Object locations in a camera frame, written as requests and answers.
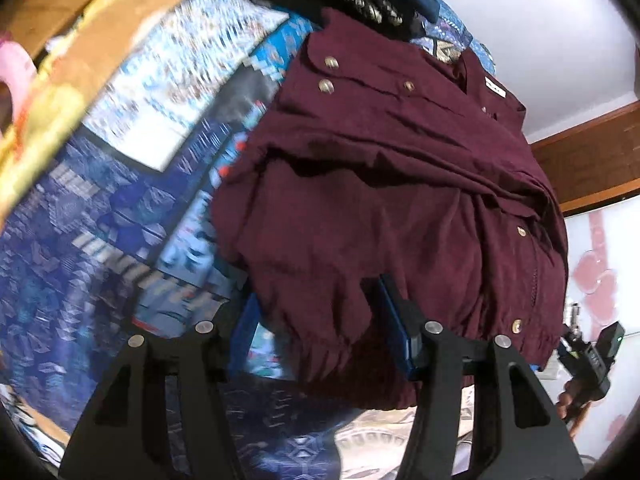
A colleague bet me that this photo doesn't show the person's right hand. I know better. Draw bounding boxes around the person's right hand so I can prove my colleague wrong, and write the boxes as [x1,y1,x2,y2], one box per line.
[554,379,591,423]

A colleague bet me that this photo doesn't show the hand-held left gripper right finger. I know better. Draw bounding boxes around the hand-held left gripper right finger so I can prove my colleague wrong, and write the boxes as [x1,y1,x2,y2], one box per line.
[376,274,585,480]

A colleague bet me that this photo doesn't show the maroon button-up shirt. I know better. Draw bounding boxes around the maroon button-up shirt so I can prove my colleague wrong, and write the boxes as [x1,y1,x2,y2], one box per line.
[209,7,571,412]

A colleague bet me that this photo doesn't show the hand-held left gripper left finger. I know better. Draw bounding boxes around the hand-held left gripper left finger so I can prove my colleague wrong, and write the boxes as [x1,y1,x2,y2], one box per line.
[59,292,266,480]

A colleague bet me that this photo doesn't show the yellow cloth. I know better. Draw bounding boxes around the yellow cloth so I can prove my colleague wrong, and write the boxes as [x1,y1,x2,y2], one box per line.
[0,0,246,221]

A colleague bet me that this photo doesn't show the blue patchwork blanket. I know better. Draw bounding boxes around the blue patchwork blanket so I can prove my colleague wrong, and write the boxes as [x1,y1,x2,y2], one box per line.
[0,0,506,480]

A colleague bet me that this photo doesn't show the wooden lap table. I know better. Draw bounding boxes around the wooden lap table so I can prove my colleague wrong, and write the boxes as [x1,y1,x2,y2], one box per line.
[0,0,221,91]

